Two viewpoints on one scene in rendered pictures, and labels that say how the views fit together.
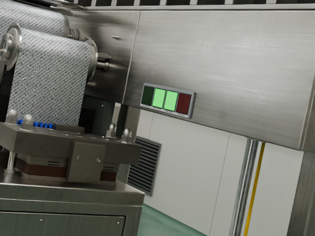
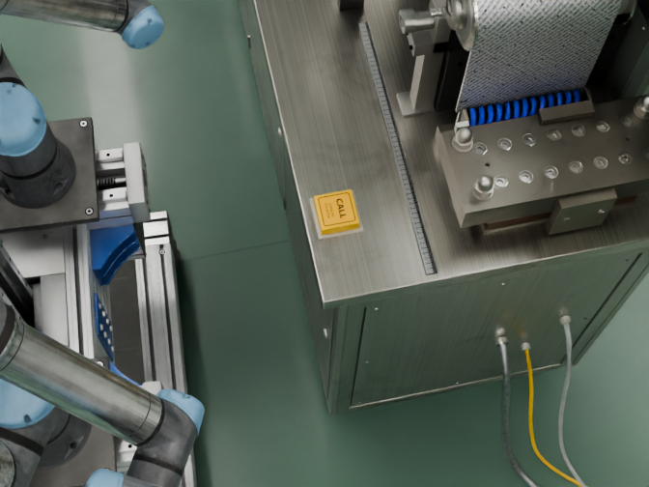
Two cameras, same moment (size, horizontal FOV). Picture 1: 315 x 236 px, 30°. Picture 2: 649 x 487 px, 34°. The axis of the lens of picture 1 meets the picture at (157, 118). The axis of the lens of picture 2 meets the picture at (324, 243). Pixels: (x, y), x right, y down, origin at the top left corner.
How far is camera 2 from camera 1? 1.64 m
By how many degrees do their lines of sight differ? 65
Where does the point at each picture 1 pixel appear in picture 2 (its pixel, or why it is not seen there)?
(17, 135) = (466, 215)
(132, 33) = not seen: outside the picture
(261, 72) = not seen: outside the picture
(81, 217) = (566, 269)
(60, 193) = (532, 265)
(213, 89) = not seen: outside the picture
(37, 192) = (496, 272)
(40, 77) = (517, 55)
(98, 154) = (603, 206)
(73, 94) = (581, 54)
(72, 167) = (555, 225)
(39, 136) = (502, 208)
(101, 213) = (598, 261)
